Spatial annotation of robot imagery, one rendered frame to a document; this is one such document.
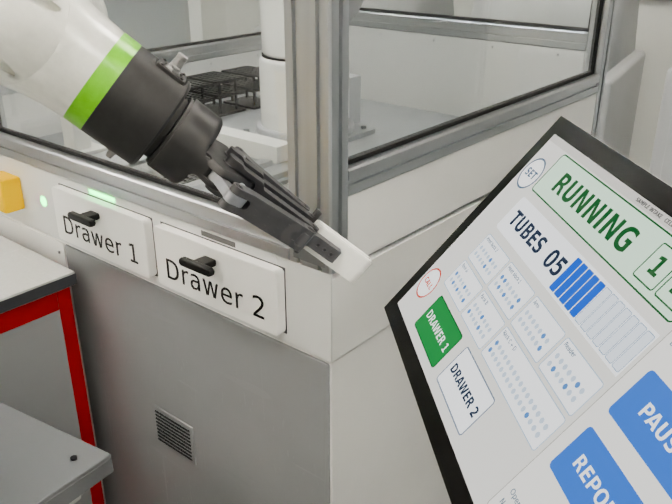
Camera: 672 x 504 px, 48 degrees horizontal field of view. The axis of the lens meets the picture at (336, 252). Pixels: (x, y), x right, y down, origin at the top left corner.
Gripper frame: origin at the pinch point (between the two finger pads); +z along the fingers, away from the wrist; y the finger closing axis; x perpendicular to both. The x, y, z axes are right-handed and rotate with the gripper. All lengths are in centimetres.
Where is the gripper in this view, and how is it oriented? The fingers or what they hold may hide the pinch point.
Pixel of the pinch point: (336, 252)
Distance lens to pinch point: 75.3
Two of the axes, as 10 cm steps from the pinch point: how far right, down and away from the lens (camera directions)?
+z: 7.6, 5.6, 3.3
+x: -6.4, 7.3, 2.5
